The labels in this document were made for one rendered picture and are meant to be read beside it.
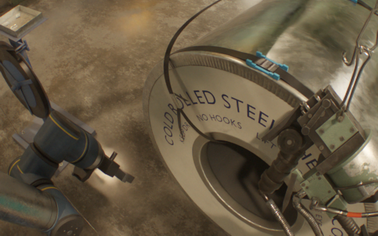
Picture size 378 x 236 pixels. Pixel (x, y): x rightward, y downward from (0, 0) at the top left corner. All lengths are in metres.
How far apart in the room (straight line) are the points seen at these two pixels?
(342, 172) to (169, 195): 1.65
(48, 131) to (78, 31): 2.99
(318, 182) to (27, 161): 0.73
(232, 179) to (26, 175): 1.03
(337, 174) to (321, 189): 0.06
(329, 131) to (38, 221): 0.66
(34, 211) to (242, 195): 1.12
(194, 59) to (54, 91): 2.19
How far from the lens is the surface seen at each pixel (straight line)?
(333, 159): 0.73
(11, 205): 0.70
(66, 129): 0.89
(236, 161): 1.65
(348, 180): 0.72
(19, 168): 0.94
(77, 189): 2.40
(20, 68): 2.09
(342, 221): 0.83
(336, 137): 0.72
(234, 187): 1.63
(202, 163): 1.50
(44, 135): 0.90
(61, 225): 0.82
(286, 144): 0.76
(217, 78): 1.05
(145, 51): 3.27
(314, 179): 0.76
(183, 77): 1.18
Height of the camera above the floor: 1.96
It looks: 47 degrees down
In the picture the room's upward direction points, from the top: 2 degrees counter-clockwise
